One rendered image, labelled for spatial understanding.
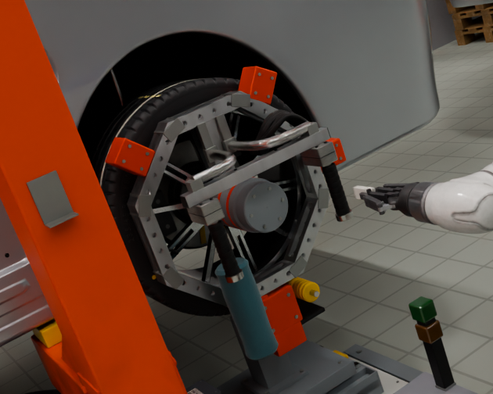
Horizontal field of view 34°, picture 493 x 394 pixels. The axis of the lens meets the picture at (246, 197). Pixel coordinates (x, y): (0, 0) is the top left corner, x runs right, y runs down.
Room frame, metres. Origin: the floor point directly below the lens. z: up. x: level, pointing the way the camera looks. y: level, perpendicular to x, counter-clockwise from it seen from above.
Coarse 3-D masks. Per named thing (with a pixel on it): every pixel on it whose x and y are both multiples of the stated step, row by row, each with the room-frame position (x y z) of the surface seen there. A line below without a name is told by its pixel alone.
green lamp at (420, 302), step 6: (414, 300) 1.54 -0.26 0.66; (420, 300) 1.53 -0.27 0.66; (426, 300) 1.52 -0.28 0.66; (432, 300) 1.51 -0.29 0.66; (414, 306) 1.51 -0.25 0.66; (420, 306) 1.50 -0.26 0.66; (426, 306) 1.51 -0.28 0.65; (432, 306) 1.51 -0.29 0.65; (414, 312) 1.52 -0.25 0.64; (420, 312) 1.50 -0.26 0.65; (426, 312) 1.50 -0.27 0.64; (432, 312) 1.51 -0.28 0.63; (414, 318) 1.52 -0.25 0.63; (420, 318) 1.51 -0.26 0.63; (426, 318) 1.50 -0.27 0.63
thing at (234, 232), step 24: (240, 120) 2.28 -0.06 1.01; (192, 144) 2.14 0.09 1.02; (288, 168) 2.24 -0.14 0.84; (288, 192) 2.25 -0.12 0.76; (288, 216) 2.22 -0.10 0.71; (240, 240) 2.14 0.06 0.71; (264, 240) 2.26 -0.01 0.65; (288, 240) 2.17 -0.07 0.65; (216, 264) 2.29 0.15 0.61; (264, 264) 2.14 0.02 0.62
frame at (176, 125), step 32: (224, 96) 2.11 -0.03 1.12; (160, 128) 2.01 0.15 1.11; (192, 128) 2.01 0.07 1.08; (288, 128) 2.13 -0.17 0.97; (160, 160) 1.98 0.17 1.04; (320, 192) 2.14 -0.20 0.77; (320, 224) 2.13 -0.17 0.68; (160, 256) 1.93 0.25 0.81; (288, 256) 2.12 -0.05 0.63; (192, 288) 1.95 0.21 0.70
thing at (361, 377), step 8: (336, 352) 2.33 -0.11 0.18; (360, 368) 2.21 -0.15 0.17; (368, 368) 2.19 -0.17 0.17; (352, 376) 2.18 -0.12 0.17; (360, 376) 2.19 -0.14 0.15; (368, 376) 2.15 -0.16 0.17; (376, 376) 2.16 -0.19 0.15; (344, 384) 2.17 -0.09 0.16; (352, 384) 2.17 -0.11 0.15; (360, 384) 2.13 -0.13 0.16; (368, 384) 2.14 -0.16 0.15; (376, 384) 2.15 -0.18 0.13; (328, 392) 2.14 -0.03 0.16; (336, 392) 2.15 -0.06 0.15; (344, 392) 2.11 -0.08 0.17; (352, 392) 2.12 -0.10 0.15; (360, 392) 2.13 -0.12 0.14; (368, 392) 2.14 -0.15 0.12; (376, 392) 2.15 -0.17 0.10
